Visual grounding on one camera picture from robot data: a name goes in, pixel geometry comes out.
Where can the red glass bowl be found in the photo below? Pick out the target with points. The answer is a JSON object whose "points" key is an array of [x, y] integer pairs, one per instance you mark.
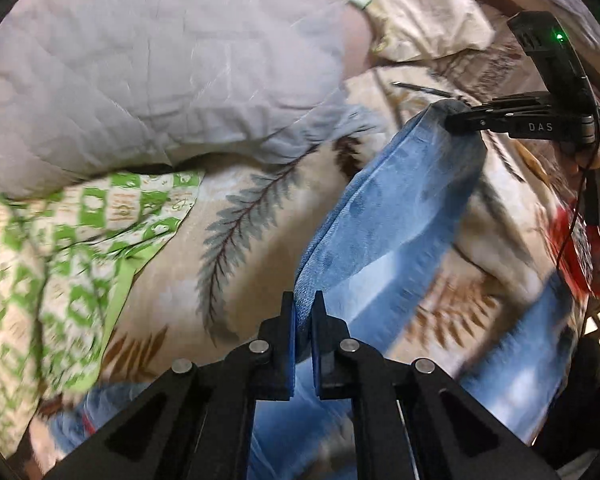
{"points": [[582, 255]]}

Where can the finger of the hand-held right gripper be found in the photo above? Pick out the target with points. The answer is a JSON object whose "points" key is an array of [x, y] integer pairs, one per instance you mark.
{"points": [[510, 102], [475, 120]]}

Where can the green checked blanket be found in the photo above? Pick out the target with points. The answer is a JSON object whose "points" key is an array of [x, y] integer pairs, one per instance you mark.
{"points": [[70, 260]]}

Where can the black pen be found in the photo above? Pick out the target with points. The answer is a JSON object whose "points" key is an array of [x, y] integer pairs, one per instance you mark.
{"points": [[420, 89]]}

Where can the blue denim pants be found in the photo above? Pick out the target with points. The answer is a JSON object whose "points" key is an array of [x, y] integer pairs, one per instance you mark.
{"points": [[390, 200]]}

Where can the beige leaf printed blanket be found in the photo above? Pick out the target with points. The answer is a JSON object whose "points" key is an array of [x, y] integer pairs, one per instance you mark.
{"points": [[240, 270]]}

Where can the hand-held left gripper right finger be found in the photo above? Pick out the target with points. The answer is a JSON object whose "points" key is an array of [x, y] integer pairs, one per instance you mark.
{"points": [[316, 350]]}

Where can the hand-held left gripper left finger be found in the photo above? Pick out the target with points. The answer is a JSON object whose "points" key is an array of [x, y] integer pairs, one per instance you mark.
{"points": [[291, 345]]}

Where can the cream floral cloth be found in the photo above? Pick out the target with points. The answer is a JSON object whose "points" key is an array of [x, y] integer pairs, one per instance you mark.
{"points": [[430, 5]]}

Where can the grey quilted pillow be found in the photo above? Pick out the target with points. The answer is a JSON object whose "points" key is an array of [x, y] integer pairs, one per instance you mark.
{"points": [[155, 60]]}

